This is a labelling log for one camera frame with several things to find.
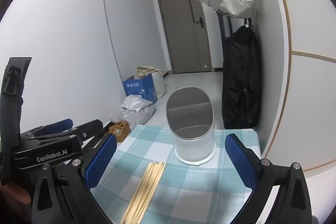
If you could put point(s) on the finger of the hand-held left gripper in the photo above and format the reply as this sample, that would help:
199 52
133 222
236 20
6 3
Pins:
89 127
63 124

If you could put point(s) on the blue cardboard box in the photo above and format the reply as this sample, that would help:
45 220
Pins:
141 87

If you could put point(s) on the white plastic utensil holder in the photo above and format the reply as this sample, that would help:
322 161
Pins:
193 150

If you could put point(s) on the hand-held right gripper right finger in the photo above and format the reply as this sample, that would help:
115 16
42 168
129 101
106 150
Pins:
241 163

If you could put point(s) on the clear plastic bag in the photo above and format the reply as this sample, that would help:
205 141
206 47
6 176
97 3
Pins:
136 117

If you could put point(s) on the grey brown door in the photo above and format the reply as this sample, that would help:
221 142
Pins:
181 29

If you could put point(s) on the person's left hand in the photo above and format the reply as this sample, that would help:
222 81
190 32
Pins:
15 195

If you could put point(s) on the black hanging bag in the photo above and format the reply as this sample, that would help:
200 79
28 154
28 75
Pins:
240 77

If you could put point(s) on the bundle of bamboo chopsticks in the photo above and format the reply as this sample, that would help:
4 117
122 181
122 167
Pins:
147 184

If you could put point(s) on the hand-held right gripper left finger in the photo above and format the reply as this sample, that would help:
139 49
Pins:
101 161

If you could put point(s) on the white plastic bag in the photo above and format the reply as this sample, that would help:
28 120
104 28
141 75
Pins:
136 103

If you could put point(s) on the white woven sack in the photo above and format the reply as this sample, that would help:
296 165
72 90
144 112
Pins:
160 82

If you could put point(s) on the teal white checked tablecloth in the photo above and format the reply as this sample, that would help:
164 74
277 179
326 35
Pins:
189 187

